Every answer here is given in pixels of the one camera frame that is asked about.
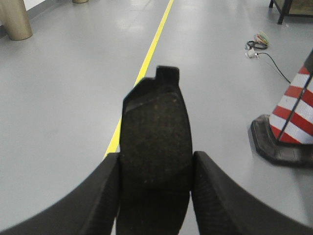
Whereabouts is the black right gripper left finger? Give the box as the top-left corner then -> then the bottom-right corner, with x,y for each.
1,153 -> 119,235

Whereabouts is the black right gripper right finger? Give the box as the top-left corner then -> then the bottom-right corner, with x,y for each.
192,151 -> 313,235

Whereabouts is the grey brake pad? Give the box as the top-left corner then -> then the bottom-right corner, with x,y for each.
116,66 -> 193,235

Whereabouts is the left red-white traffic cone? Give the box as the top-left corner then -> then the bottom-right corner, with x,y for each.
250,54 -> 313,168

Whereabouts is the dark metal stand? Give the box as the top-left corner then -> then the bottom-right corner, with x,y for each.
268,0 -> 313,24

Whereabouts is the black floor cable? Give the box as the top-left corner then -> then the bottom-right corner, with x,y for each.
246,40 -> 292,84

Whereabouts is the coloured wire bundle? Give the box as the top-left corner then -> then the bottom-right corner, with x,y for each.
253,30 -> 269,46

